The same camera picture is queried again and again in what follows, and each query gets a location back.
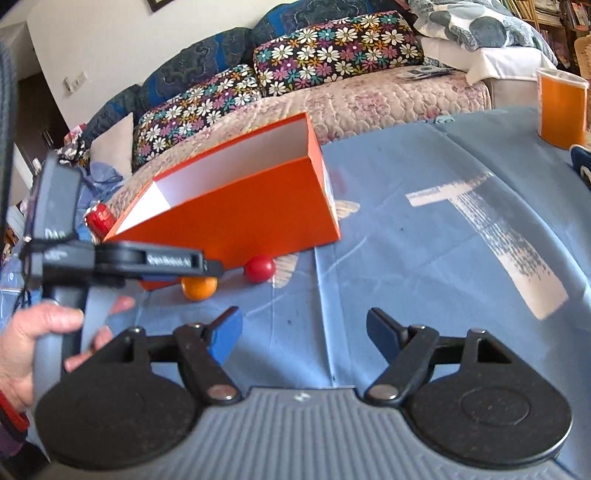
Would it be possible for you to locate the person's left forearm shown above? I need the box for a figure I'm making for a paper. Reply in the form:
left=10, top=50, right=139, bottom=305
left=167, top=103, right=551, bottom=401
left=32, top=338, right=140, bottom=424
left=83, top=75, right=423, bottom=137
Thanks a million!
left=0, top=390, right=33, bottom=462

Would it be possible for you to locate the magazine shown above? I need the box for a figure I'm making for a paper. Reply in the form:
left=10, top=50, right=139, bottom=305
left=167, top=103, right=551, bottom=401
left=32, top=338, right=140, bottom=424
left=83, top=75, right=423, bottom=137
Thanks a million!
left=399, top=66, right=457, bottom=83

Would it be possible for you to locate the dark blue white object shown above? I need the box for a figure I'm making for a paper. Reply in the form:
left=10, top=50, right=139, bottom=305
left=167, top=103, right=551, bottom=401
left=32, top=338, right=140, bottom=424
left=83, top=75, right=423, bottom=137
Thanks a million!
left=569, top=144, right=591, bottom=191

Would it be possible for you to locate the red soda can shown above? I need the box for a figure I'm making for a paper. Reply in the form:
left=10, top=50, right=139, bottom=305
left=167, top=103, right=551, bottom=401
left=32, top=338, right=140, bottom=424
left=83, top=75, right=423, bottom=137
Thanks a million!
left=84, top=204, right=116, bottom=245

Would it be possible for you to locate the person's left hand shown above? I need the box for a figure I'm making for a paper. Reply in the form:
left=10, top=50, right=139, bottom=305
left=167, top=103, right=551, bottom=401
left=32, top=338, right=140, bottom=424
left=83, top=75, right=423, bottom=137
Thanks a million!
left=0, top=296, right=136, bottom=412

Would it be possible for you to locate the white wall switch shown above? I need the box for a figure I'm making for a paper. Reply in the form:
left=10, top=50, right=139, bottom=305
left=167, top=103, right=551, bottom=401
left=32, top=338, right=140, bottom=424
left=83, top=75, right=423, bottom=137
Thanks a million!
left=62, top=71, right=89, bottom=95

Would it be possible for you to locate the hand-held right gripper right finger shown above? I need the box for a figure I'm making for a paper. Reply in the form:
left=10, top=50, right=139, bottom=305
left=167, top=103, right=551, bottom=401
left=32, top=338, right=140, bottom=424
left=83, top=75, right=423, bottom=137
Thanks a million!
left=365, top=308, right=517, bottom=407

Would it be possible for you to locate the red cherry tomato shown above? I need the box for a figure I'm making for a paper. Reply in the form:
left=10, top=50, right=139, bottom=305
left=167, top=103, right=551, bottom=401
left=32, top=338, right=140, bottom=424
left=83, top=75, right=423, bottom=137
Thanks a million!
left=244, top=255, right=277, bottom=284

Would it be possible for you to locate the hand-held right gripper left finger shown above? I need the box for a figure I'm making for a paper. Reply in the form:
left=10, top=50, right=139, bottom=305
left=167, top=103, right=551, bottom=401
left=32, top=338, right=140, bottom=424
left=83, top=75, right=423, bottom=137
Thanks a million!
left=95, top=306, right=244, bottom=407

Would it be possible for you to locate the wooden bookshelf with books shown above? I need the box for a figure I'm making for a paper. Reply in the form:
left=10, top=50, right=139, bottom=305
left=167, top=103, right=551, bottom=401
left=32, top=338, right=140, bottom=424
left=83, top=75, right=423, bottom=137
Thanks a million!
left=508, top=0, right=591, bottom=75

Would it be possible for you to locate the beige cushion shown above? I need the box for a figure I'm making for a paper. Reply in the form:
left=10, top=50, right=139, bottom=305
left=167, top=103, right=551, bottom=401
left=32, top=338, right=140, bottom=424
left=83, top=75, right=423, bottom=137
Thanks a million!
left=89, top=112, right=136, bottom=178

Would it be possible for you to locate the blue tablecloth with white print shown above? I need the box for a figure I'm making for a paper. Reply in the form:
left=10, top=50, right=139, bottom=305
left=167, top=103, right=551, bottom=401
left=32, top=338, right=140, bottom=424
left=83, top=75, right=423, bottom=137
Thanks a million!
left=28, top=105, right=591, bottom=467

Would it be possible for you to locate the quilted pink sofa cover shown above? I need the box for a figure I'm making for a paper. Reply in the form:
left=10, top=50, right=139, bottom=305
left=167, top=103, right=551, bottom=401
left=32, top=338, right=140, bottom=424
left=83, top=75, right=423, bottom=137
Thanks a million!
left=106, top=69, right=492, bottom=217

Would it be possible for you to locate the blue bedsheet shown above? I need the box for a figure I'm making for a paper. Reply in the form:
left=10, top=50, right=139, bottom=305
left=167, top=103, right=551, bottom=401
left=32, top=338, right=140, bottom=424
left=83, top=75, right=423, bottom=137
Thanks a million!
left=81, top=159, right=127, bottom=208

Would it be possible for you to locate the white pillow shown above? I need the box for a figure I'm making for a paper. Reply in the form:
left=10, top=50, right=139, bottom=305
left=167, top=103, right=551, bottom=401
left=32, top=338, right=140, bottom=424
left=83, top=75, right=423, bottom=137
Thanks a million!
left=418, top=36, right=557, bottom=86

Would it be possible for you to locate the floral cushion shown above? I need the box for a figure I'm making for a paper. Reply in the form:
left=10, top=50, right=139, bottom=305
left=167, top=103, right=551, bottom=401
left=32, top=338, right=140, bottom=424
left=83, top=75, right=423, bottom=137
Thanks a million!
left=131, top=65, right=264, bottom=174
left=253, top=11, right=426, bottom=97

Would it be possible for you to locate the colourful patterned cloth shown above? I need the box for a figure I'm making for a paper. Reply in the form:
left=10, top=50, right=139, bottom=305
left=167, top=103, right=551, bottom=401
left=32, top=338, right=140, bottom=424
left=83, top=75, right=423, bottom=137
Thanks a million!
left=58, top=122, right=93, bottom=164

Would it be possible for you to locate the dark wooden door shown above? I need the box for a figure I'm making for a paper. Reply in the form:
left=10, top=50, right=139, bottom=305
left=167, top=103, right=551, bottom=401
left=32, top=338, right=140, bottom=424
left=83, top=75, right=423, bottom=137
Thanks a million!
left=18, top=83, right=70, bottom=158

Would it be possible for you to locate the braided cable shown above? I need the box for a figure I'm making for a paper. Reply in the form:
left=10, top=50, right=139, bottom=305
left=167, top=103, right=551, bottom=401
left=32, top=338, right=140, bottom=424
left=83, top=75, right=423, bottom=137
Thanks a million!
left=0, top=39, right=19, bottom=227

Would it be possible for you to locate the grey patterned pillow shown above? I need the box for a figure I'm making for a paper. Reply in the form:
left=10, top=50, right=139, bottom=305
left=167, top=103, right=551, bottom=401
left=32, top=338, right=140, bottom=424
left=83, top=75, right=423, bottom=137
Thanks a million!
left=409, top=0, right=559, bottom=54

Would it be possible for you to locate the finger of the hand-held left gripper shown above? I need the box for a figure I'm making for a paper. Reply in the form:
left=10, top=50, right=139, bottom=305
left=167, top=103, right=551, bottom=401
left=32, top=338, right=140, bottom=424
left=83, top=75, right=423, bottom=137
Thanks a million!
left=139, top=261, right=225, bottom=284

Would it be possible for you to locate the orange cup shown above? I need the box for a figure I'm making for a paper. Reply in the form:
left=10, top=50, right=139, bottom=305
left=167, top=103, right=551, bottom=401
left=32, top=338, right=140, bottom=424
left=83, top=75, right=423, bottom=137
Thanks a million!
left=536, top=67, right=591, bottom=149

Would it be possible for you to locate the orange cardboard box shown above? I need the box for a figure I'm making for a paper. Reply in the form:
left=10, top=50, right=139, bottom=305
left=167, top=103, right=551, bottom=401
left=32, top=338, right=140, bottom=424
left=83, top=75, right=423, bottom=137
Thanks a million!
left=102, top=112, right=342, bottom=291

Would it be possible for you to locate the orange tomato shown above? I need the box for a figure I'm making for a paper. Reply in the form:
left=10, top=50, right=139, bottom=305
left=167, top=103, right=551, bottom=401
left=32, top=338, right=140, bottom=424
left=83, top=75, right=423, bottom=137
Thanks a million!
left=181, top=276, right=219, bottom=302

